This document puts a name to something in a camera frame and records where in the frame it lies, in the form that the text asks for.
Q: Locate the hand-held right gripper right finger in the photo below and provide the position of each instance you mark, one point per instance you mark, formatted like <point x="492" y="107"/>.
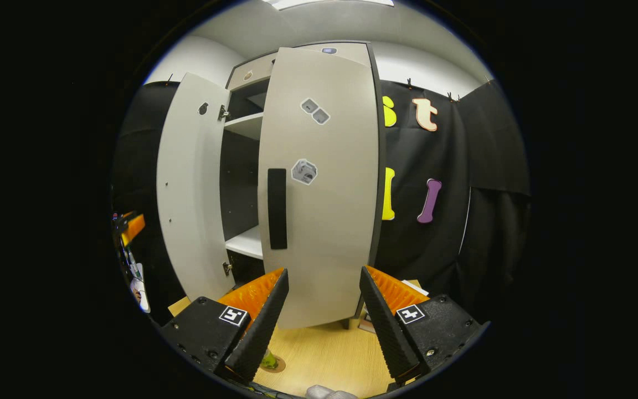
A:
<point x="388" y="332"/>

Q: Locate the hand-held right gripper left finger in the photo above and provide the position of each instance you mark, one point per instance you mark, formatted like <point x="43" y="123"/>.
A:
<point x="261" y="332"/>

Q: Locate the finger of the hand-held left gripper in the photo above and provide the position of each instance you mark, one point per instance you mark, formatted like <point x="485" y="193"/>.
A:
<point x="133" y="227"/>

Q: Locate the round brown coaster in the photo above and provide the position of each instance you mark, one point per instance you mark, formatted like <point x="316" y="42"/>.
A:
<point x="279" y="364"/>

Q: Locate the grey cabinet door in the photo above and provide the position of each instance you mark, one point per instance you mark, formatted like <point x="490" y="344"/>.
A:
<point x="330" y="233"/>
<point x="191" y="183"/>

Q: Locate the grey open-shelf cabinet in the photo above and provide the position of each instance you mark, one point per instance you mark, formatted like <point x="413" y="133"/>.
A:
<point x="244" y="126"/>

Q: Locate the brown book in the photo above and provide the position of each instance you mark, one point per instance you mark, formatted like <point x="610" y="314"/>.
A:
<point x="368" y="324"/>

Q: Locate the black backdrop cloth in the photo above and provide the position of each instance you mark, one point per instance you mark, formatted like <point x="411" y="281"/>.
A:
<point x="139" y="166"/>
<point x="463" y="249"/>

